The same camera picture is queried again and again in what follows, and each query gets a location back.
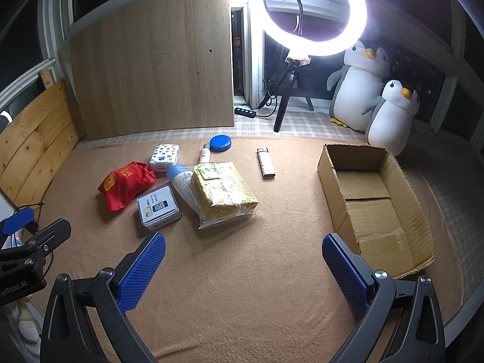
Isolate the black chair leg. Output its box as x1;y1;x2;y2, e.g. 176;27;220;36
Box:
273;57;314;133

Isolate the black cable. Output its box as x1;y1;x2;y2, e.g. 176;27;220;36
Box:
257;43;292;119

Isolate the red bag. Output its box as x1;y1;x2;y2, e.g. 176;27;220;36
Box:
98;161;156;212

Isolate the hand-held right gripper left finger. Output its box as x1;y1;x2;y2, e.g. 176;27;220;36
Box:
40;232;167;363

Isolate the white box with grey rim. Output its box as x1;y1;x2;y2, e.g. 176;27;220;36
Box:
136;185;182;231

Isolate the cardboard box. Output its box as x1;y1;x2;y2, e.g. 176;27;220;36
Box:
317;143;436;280

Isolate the black gooseneck phone holder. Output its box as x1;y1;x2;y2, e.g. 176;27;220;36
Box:
278;0;308;33

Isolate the large wooden board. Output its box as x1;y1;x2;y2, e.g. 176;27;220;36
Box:
70;0;235;140

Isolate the white bottle with blue cap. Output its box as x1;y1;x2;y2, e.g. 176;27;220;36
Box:
166;164;201;214

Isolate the white window frame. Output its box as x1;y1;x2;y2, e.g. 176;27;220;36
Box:
229;2;267;107

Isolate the white patterned tissue pack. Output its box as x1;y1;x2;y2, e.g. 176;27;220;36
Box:
149;144;181;172

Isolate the white patterned lighter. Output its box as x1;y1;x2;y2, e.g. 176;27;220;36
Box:
257;147;275;179

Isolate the large penguin plush toy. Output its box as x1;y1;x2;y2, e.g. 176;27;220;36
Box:
327;40;390;132

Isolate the small penguin plush toy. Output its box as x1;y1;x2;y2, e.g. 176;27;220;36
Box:
365;79;420;156

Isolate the yellow packet in clear bag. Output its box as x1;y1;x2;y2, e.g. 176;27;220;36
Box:
191;161;261;229

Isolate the white ring light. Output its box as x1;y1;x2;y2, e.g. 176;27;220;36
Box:
253;0;368;57

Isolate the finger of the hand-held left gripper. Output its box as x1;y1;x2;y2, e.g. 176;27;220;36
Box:
0;207;35;237
0;217;72;273

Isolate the wooden plank headboard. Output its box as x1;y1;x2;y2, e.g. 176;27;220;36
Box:
0;79;82;205

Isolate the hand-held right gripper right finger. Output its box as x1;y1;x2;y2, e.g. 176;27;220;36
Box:
321;232;447;363

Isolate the blue round tin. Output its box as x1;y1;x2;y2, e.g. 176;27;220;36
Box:
209;135;232;153

